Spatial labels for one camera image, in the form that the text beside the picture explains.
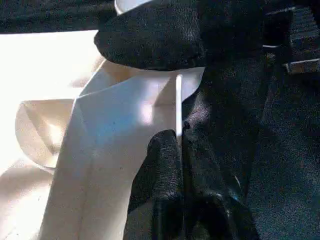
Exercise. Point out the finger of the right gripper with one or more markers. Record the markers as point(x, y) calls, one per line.
point(155, 35)

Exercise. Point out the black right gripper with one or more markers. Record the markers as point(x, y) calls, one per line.
point(285, 35)

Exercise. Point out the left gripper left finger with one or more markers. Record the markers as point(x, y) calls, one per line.
point(157, 195)

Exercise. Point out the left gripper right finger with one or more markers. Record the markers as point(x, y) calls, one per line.
point(215, 200)

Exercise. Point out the white plastic table leg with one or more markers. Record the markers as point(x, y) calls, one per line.
point(131, 5)

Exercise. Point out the white plastic table top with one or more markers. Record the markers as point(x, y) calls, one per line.
point(100, 130)

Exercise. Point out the black table mat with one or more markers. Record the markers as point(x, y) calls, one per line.
point(290, 150)

